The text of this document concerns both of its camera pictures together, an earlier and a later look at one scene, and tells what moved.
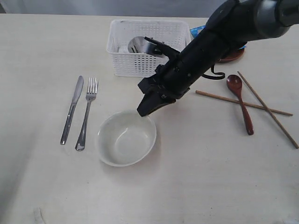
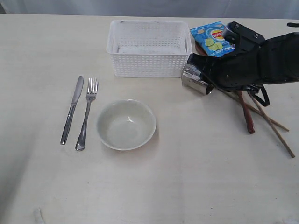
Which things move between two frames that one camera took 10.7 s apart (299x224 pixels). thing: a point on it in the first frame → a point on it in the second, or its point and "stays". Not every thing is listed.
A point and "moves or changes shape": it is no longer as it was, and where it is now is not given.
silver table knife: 77,94 stays
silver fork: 92,91 stays
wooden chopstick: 268,111 → 275,127
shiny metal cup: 138,44 moves or changes shape
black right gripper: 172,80 → 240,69
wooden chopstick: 249,104 → 257,110
